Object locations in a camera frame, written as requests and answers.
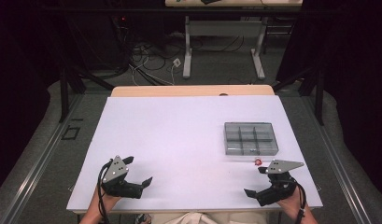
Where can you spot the black metal stand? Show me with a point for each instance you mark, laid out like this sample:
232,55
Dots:
318,96
64,93

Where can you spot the light wooden table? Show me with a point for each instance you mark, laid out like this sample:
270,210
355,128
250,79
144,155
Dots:
191,90

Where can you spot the person's right hand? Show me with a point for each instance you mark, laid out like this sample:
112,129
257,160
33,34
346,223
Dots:
294,203

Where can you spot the white-legged desk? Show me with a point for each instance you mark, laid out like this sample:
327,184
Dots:
224,28

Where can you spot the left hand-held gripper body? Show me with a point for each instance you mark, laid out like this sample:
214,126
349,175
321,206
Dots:
115,174

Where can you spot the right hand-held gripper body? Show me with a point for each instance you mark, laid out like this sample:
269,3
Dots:
279,186

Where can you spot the dark curtain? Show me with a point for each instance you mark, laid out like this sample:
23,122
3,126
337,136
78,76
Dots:
356,77
17,93

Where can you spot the clear plastic compartment box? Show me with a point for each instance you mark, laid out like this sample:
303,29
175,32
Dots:
251,138

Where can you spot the person's left hand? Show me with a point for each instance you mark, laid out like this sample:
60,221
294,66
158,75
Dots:
104,202

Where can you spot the white power adapter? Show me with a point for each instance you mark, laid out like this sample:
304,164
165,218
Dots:
176,62

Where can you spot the power strip with red light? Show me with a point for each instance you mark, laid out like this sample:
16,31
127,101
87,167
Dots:
121,23

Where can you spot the aluminium floor rail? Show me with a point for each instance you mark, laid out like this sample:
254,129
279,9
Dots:
338,165
39,161

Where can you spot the white table cover sheet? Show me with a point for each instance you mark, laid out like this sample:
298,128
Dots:
179,140

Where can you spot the person's beige clothing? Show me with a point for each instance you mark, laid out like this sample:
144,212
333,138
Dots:
191,218

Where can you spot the small metal part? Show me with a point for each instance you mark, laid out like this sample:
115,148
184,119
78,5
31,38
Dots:
252,151

